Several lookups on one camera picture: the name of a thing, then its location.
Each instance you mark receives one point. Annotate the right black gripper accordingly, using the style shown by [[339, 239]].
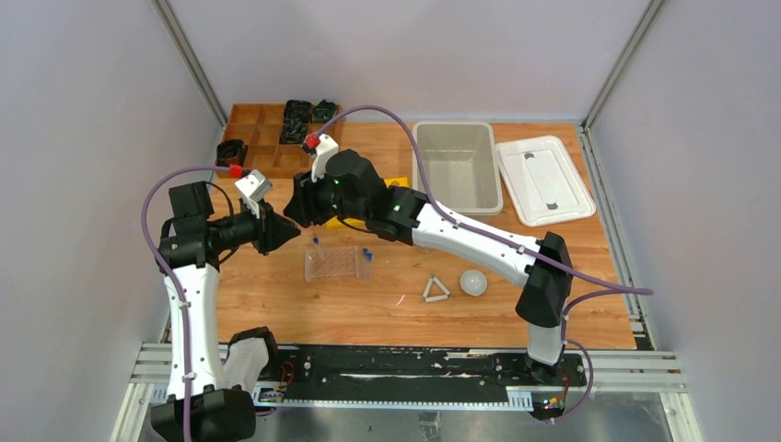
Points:
[[304, 207]]

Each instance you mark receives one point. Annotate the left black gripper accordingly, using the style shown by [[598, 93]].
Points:
[[266, 227]]

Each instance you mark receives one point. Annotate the blue capped tube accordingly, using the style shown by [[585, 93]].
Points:
[[319, 249], [363, 262], [368, 266]]

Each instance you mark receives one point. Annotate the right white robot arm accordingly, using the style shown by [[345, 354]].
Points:
[[350, 187]]

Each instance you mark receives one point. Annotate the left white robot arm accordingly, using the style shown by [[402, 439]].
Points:
[[210, 398]]

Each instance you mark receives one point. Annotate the yellow test tube rack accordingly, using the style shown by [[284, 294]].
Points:
[[334, 223]]

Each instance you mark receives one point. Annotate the clear plastic tube rack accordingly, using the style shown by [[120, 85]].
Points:
[[340, 262]]

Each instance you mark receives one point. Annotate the wooden compartment tray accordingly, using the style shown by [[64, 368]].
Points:
[[269, 136]]

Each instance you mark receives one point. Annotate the grey plastic bin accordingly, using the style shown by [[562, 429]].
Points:
[[460, 165]]

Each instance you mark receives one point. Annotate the white clay triangle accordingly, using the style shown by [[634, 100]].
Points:
[[435, 291]]

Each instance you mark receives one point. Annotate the white porcelain dish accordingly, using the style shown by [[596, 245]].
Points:
[[473, 283]]

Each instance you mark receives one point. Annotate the white plastic bin lid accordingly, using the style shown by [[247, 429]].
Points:
[[542, 181]]

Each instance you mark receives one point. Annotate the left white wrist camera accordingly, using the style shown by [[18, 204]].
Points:
[[252, 188]]

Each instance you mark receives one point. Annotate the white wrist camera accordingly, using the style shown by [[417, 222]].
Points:
[[323, 148], [252, 188]]

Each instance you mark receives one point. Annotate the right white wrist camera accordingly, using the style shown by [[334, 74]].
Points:
[[323, 148]]

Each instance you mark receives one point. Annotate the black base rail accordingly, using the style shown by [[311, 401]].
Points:
[[418, 378]]

